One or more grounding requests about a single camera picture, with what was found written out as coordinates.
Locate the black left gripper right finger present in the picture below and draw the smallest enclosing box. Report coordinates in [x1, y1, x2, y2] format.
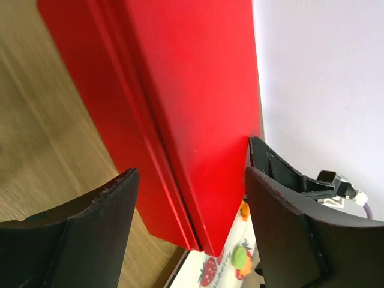
[245, 167, 383, 287]

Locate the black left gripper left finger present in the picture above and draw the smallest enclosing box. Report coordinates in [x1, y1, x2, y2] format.
[1, 169, 140, 287]

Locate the white strawberry print tray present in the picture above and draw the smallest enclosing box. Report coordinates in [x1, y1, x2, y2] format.
[164, 208, 257, 287]

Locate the orange cookie on green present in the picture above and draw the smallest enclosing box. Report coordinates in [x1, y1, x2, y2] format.
[239, 257, 253, 277]

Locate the red compartment cookie box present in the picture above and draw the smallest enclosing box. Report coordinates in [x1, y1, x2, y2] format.
[37, 1, 202, 251]

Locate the red box lid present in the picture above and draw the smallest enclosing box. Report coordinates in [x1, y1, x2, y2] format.
[123, 1, 260, 256]

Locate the orange fish shaped cookie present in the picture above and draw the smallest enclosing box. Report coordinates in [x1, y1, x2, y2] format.
[240, 200, 250, 222]

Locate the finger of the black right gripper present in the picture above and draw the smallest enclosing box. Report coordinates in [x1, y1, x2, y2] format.
[249, 137, 345, 201]

